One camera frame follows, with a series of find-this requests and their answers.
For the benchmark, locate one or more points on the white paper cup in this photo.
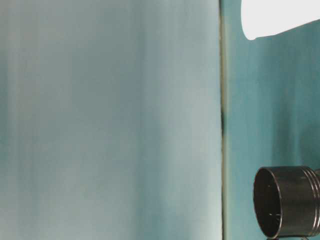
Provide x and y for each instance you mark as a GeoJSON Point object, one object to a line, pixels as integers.
{"type": "Point", "coordinates": [263, 18]}

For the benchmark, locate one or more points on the black cup holder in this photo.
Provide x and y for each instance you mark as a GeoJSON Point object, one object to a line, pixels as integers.
{"type": "Point", "coordinates": [287, 201]}

